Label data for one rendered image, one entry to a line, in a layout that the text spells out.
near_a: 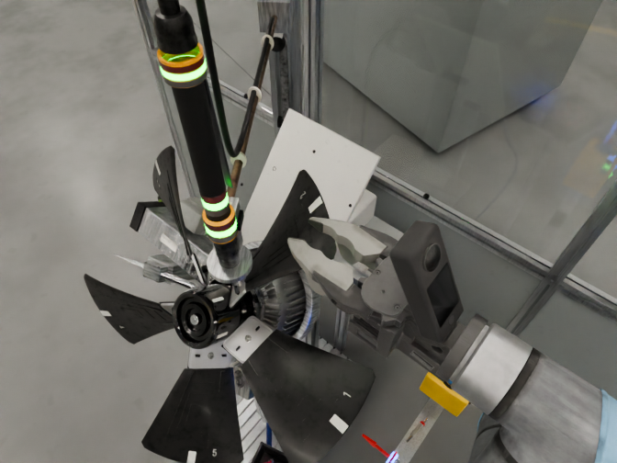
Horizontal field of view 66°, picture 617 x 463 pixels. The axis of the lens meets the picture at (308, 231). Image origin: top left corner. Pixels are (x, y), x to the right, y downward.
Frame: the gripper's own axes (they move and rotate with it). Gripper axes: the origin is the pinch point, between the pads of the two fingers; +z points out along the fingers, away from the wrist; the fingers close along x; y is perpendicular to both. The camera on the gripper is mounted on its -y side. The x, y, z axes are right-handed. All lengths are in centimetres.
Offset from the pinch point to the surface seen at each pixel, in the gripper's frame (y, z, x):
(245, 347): 48, 14, -2
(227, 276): 19.8, 13.5, -2.9
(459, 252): 79, -2, 70
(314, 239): 24.3, 10.0, 13.5
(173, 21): -19.3, 14.3, -1.2
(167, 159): 26, 46, 11
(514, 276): 75, -19, 70
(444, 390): 60, -20, 21
